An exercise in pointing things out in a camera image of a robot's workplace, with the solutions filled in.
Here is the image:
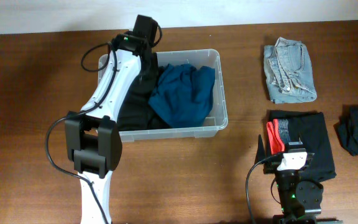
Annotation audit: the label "black garment with red waistband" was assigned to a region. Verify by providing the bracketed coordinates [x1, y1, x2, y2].
[268, 110, 336, 182]

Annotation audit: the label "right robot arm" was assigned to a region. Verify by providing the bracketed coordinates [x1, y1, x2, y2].
[246, 136, 343, 224]

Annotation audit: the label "light blue folded jeans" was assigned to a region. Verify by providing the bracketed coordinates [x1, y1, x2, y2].
[263, 37, 317, 104]

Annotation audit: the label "blue garment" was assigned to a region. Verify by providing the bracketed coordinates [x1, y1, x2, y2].
[149, 64, 215, 128]

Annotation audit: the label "clear plastic storage container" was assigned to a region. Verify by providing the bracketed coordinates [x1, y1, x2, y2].
[97, 48, 229, 143]

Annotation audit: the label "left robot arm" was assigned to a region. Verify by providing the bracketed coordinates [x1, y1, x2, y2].
[65, 15, 162, 223]

